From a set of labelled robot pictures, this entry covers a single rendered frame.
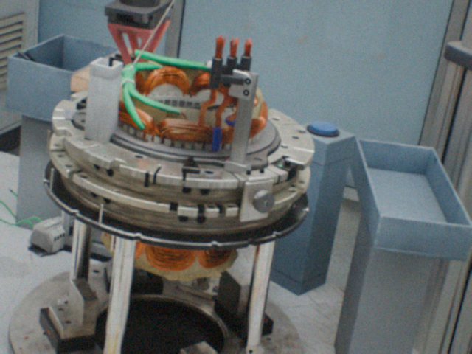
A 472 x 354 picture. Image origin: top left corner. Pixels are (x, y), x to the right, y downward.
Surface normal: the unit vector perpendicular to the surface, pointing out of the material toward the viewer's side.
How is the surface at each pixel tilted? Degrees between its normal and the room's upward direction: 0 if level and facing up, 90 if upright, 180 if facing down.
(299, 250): 90
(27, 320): 0
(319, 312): 0
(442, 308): 90
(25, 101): 90
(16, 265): 0
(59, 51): 90
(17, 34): 52
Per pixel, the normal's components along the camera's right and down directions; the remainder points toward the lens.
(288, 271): -0.66, 0.21
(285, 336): 0.14, -0.91
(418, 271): 0.00, 0.39
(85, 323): 0.44, 0.41
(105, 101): -0.28, 0.34
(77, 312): -0.89, 0.06
